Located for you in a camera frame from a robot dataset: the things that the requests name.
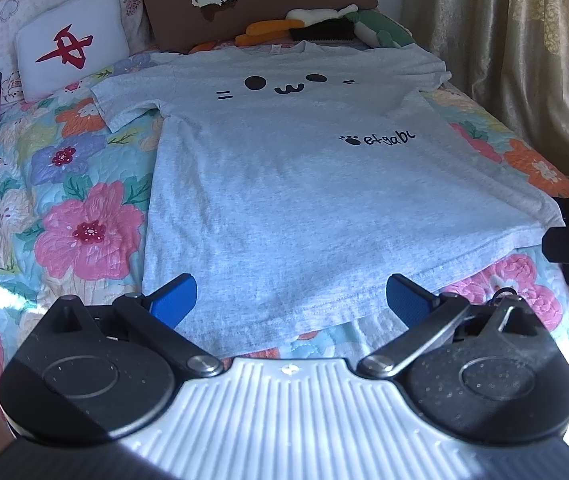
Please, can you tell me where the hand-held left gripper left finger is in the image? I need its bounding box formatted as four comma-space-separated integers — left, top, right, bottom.
44, 273, 224, 379

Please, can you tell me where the white orange black goose plush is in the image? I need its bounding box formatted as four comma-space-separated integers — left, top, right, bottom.
188, 4, 365, 53

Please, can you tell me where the white pillow with red mark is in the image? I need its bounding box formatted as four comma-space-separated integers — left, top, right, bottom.
14, 0, 131, 103

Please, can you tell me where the green and white plush toy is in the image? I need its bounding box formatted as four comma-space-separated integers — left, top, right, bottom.
345, 10, 415, 48

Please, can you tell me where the grey cat-face t-shirt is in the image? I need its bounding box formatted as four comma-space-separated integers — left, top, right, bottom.
90, 40, 568, 358

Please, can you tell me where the brown pillow with cloud print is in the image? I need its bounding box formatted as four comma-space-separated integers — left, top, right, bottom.
133, 0, 380, 53

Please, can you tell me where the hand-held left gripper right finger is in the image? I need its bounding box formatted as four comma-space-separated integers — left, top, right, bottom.
357, 273, 541, 379

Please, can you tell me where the floral quilted bedspread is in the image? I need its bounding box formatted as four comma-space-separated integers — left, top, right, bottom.
0, 50, 569, 411

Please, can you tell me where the beige curtain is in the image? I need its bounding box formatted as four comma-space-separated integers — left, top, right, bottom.
399, 0, 569, 191

